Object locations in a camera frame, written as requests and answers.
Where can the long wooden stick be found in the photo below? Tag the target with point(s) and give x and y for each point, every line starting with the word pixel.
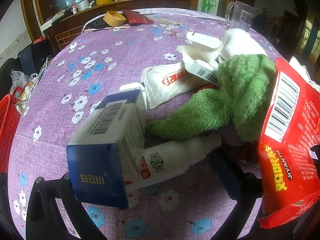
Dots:
pixel 107 28

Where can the yellow box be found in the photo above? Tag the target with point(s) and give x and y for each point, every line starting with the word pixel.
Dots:
pixel 103 0

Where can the purple floral tablecloth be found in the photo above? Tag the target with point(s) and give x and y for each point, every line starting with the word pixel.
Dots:
pixel 75 135

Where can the red plastic basket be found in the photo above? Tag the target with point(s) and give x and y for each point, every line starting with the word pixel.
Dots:
pixel 7 130

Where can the dark shopping bag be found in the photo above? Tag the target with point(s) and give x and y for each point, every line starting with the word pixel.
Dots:
pixel 35 57

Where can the black hand fan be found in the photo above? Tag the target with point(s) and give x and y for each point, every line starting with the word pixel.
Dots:
pixel 96 24

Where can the yellow tape roll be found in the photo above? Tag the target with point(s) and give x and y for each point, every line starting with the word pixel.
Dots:
pixel 113 19

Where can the clear glass mug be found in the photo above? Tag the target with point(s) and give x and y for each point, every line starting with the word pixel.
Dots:
pixel 241 15

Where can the clear plastic bag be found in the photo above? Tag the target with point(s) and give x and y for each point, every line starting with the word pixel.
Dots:
pixel 18 78

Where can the black sofa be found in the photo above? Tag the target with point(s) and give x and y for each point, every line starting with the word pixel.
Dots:
pixel 7 75

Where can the blue white medicine box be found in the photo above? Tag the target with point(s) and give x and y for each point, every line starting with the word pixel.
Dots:
pixel 100 175

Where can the white sachet red print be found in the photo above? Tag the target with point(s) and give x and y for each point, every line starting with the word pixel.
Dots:
pixel 165 85

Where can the white spray bottle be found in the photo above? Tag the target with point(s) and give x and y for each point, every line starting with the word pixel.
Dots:
pixel 170 160

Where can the green fluffy cloth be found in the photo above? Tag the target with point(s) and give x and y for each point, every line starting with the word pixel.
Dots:
pixel 237 92

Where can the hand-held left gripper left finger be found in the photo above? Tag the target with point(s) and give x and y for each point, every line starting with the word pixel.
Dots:
pixel 66 187

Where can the wooden glass partition cabinet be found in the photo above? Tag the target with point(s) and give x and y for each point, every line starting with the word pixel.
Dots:
pixel 65 35

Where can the white torn carton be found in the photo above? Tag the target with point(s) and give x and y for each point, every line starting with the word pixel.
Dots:
pixel 200 67

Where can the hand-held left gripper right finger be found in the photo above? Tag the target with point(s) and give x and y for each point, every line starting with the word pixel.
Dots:
pixel 225 170

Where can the dark red packet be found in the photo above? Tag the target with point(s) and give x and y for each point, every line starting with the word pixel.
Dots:
pixel 136 17

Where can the pale round tin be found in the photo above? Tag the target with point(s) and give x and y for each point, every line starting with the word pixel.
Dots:
pixel 82 5

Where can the red snack bag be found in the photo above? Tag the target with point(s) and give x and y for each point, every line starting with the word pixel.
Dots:
pixel 287 155

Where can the wooden chopsticks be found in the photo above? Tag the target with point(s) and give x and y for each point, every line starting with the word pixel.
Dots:
pixel 162 20

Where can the white flat box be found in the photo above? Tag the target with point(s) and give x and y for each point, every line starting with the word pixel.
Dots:
pixel 51 22

